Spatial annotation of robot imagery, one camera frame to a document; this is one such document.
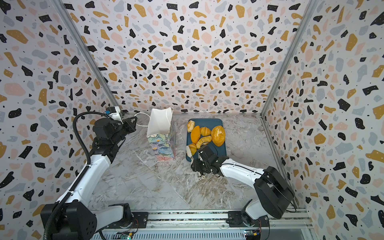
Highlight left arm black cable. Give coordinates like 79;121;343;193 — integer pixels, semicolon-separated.
43;111;109;240

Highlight large round bread loaf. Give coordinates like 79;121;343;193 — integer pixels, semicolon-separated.
211;126;226;147

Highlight small ridged bun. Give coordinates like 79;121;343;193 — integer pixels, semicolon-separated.
200;127;211;137

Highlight long bread roll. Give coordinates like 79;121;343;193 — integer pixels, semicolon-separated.
196;136;212;149

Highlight striped croissant bun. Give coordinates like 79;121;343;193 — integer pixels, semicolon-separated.
188;143;197;156

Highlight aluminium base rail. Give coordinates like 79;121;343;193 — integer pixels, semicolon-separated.
56;209;316;240

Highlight orange oval bread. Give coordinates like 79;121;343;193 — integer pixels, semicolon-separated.
191;126;201;144

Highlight teal tray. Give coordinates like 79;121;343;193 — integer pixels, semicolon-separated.
186;118;227;162

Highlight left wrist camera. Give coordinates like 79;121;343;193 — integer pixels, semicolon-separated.
105;107;123;122

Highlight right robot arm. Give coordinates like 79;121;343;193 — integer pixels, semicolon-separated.
186;144;295;227

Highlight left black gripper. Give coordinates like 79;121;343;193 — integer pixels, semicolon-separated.
110;115;137;145

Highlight floral paper bag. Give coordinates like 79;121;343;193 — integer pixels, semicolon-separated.
134;107;176;162

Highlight small crusty bread piece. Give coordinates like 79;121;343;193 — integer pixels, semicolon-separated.
187;120;195;133

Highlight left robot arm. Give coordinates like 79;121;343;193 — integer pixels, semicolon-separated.
40;114;138;240

